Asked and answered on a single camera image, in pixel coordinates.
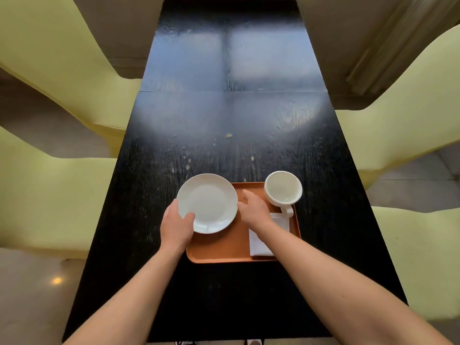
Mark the person's left hand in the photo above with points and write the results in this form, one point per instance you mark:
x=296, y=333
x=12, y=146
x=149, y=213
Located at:
x=174, y=231

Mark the person's right hand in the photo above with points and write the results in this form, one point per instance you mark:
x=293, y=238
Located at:
x=256, y=213

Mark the person's right thumb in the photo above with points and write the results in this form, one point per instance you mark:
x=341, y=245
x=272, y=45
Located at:
x=241, y=206

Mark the person's left thumb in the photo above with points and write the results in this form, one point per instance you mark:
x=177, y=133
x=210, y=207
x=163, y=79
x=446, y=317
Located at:
x=187, y=218

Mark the white round plate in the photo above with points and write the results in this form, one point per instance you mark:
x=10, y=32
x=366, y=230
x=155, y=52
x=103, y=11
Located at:
x=208, y=201

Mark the person's right forearm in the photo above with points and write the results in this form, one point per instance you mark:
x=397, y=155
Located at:
x=334, y=283

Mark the person's left forearm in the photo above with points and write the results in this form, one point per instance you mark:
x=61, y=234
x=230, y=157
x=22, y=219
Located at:
x=134, y=301

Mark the white paper napkin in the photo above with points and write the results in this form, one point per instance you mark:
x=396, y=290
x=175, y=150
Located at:
x=259, y=247

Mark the orange plastic tray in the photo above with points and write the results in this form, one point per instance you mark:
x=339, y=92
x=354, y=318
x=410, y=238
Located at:
x=222, y=247

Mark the white shoe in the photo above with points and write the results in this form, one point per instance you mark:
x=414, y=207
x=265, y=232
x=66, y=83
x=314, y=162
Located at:
x=187, y=343

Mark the pale yellow chair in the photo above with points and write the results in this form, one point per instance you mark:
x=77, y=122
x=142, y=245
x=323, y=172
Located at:
x=61, y=57
x=427, y=258
x=409, y=118
x=46, y=197

